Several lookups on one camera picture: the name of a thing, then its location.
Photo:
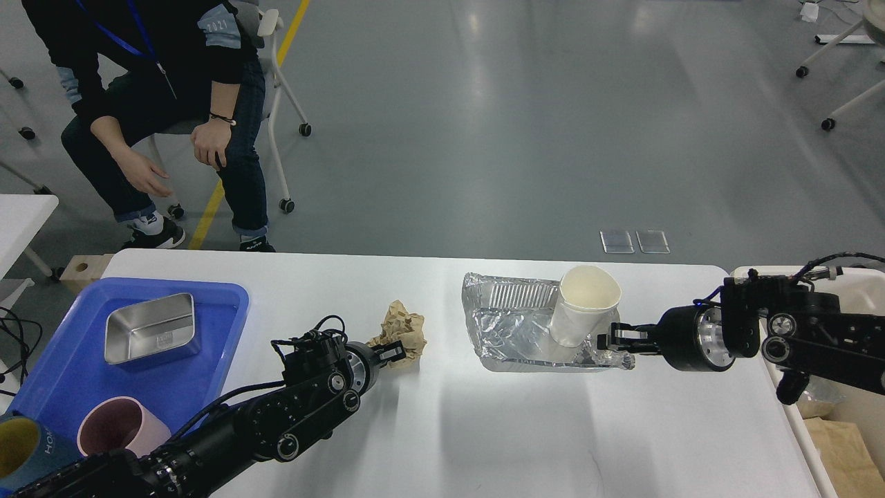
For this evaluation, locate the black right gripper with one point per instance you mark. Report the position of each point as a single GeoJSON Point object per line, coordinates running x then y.
{"type": "Point", "coordinates": [689, 338]}

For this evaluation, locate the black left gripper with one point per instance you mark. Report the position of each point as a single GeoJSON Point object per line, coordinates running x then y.
{"type": "Point", "coordinates": [365, 362]}

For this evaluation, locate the brown paper ball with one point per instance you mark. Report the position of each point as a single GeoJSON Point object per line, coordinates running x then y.
{"type": "Point", "coordinates": [401, 325]}

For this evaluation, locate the white paper cup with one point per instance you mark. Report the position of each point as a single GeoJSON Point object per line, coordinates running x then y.
{"type": "Point", "coordinates": [586, 300]}

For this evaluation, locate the aluminium foil tray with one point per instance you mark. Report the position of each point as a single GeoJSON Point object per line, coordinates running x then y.
{"type": "Point", "coordinates": [508, 321]}

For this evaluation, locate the square stainless steel tray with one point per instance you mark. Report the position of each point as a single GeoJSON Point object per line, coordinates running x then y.
{"type": "Point", "coordinates": [152, 333]}

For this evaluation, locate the pink mug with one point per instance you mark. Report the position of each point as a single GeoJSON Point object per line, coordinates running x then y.
{"type": "Point", "coordinates": [121, 423]}

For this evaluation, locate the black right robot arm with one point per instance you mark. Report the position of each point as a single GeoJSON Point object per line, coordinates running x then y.
{"type": "Point", "coordinates": [796, 328]}

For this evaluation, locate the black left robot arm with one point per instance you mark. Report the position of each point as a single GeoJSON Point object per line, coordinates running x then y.
{"type": "Point", "coordinates": [324, 378]}

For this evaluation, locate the person's left hand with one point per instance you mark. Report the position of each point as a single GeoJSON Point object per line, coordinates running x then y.
{"type": "Point", "coordinates": [210, 140]}

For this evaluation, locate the person's right hand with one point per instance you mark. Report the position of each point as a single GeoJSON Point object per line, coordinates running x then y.
{"type": "Point", "coordinates": [143, 174]}

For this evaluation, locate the clear floor plate right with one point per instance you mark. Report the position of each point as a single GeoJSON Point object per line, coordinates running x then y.
{"type": "Point", "coordinates": [653, 241]}

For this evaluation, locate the clear floor plate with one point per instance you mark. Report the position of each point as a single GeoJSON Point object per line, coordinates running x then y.
{"type": "Point", "coordinates": [617, 241]}
{"type": "Point", "coordinates": [653, 241]}

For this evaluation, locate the clear floor plate left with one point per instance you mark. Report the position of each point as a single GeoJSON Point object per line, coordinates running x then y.
{"type": "Point", "coordinates": [617, 241]}

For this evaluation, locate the crumpled clear plastic in bin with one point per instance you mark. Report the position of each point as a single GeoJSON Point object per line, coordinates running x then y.
{"type": "Point", "coordinates": [819, 398]}

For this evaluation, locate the brown paper in bin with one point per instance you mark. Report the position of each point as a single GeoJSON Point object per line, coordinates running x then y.
{"type": "Point", "coordinates": [845, 458]}

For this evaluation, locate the wooden block with hole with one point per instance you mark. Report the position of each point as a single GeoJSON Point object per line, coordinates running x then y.
{"type": "Point", "coordinates": [83, 270]}

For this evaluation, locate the white rolling chair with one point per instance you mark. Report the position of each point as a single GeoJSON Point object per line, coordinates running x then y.
{"type": "Point", "coordinates": [263, 26]}

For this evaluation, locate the teal mug yellow inside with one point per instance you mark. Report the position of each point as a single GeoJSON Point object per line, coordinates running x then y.
{"type": "Point", "coordinates": [30, 450]}

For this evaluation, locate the seated person in black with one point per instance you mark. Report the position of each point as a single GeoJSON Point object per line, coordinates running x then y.
{"type": "Point", "coordinates": [133, 68]}

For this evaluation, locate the small white side table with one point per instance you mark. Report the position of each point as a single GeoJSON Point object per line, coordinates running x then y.
{"type": "Point", "coordinates": [22, 216]}

